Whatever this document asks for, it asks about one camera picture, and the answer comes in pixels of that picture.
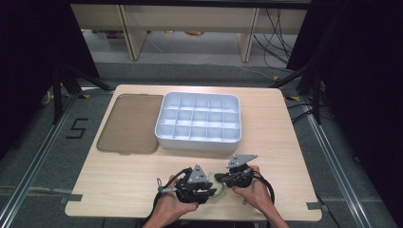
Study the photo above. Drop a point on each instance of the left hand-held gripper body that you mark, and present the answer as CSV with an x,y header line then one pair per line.
x,y
190,190

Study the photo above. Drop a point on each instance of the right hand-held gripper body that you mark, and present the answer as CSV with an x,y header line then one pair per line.
x,y
239,177

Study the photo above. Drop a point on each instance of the light green sock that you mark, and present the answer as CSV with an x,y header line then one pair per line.
x,y
219,186

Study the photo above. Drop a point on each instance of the person's left hand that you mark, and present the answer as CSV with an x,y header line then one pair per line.
x,y
172,205

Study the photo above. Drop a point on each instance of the person's right hand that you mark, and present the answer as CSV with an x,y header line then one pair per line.
x,y
253,196

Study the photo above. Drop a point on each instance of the white compartment storage box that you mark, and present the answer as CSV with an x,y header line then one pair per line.
x,y
199,122

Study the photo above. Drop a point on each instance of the grey tape strip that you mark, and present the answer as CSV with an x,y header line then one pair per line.
x,y
71,198
314,205

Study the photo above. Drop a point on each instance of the brown translucent box lid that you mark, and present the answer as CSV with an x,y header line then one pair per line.
x,y
131,125

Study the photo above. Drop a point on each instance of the black metal stand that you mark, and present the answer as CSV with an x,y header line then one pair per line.
x,y
312,91
63,91

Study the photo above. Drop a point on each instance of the beige wooden desk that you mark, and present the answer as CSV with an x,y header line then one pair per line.
x,y
190,19

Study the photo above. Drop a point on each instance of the black curtain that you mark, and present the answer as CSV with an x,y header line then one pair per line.
x,y
28,63
364,79

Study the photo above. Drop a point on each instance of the aluminium floor rail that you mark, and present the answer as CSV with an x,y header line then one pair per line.
x,y
34,161
339,171

